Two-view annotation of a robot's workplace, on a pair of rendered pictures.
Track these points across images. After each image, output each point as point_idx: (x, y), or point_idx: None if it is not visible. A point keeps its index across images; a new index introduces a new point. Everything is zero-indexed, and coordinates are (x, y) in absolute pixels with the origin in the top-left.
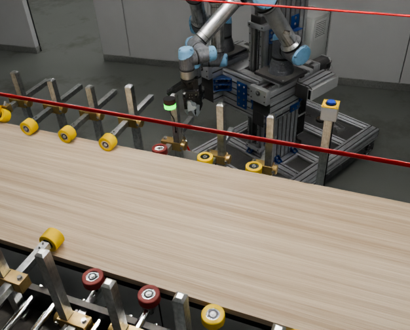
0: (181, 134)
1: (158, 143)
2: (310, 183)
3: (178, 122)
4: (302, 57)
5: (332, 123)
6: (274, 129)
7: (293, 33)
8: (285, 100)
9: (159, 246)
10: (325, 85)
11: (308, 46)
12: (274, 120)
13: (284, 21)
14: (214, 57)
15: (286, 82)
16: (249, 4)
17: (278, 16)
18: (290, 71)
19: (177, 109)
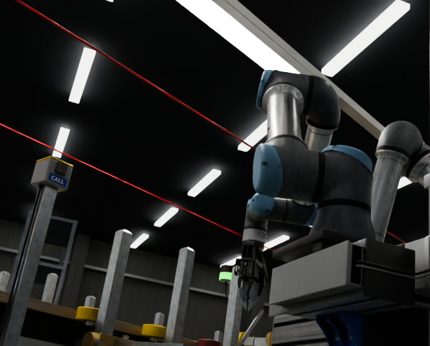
0: (229, 338)
1: (220, 342)
2: None
3: (229, 312)
4: (256, 169)
5: (41, 197)
6: (113, 255)
7: (273, 130)
8: (301, 323)
9: None
10: (306, 264)
11: (270, 144)
12: (117, 239)
13: (270, 114)
14: (251, 204)
15: (277, 252)
16: (163, 93)
17: (268, 110)
18: (310, 233)
19: (233, 290)
